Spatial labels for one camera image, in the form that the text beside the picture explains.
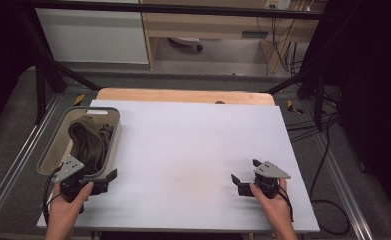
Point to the yellow tape piece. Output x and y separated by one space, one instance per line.
79 99
294 108

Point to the black metal crossbar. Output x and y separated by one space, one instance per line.
169 8

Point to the black metal stand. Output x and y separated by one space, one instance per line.
311 86
49 73

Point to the white power strip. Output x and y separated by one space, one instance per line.
278 4

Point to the white chair base with casters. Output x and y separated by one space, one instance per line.
186 41

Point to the metal floor rail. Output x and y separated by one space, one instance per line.
346 190
23 156

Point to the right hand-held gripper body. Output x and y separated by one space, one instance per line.
270 171

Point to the white board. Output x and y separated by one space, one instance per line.
189 150

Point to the person's left hand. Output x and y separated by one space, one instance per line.
64 208

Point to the olive green garment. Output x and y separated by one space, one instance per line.
86 143

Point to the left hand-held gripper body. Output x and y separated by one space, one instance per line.
69 168

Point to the dark cloth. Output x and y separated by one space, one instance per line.
107 130

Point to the white cabinet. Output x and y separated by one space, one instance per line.
93 36

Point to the grey desk label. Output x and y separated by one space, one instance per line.
254 34

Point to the person's right hand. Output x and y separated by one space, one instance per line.
276 208

